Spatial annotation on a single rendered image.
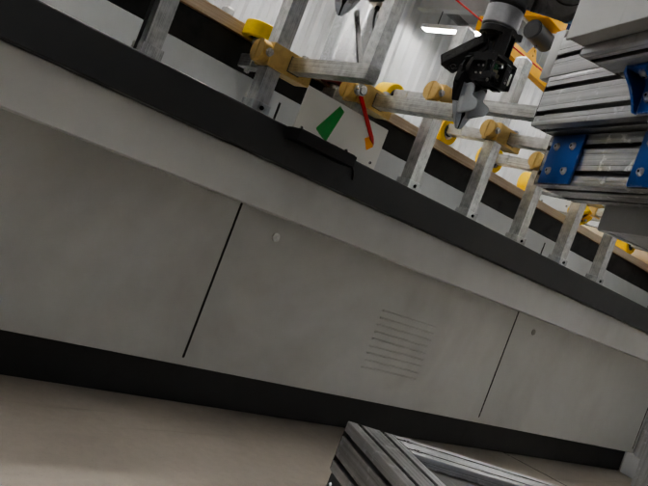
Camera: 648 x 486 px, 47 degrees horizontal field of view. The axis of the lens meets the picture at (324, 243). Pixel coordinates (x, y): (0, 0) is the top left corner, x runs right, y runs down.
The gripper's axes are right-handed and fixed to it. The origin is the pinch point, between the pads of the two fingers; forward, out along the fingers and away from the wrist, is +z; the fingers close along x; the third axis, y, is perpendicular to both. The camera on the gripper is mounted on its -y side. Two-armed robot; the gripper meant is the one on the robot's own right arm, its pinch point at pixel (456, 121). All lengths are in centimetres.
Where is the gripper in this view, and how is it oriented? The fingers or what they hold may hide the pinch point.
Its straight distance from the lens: 156.9
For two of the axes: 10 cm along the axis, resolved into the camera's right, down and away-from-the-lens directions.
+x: 7.0, 2.7, 6.6
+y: 6.2, 2.2, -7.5
